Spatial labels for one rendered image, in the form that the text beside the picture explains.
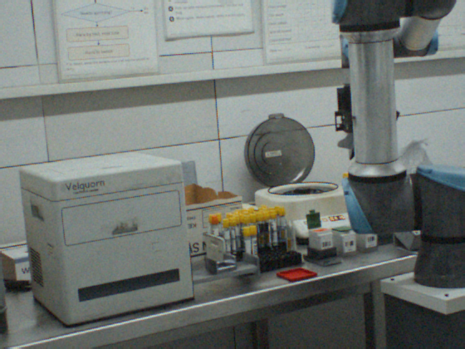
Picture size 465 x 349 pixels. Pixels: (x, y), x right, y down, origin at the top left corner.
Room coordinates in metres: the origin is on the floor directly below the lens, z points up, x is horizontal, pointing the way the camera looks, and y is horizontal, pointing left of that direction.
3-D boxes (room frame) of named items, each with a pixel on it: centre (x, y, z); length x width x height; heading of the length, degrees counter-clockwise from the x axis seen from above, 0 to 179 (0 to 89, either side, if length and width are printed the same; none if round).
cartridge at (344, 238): (1.96, -0.26, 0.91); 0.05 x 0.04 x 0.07; 27
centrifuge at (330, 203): (2.26, -0.20, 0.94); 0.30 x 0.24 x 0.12; 18
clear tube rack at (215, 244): (2.01, -0.04, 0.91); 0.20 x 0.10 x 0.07; 117
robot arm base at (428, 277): (1.61, -0.43, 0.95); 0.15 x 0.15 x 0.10
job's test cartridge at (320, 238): (1.92, -0.20, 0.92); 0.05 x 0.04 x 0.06; 27
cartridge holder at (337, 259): (1.92, -0.20, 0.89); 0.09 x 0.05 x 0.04; 27
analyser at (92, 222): (1.74, 0.27, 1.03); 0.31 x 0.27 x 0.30; 117
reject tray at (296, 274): (1.80, -0.13, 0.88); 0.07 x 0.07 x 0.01; 27
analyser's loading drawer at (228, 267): (1.75, 0.06, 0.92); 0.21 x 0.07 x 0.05; 117
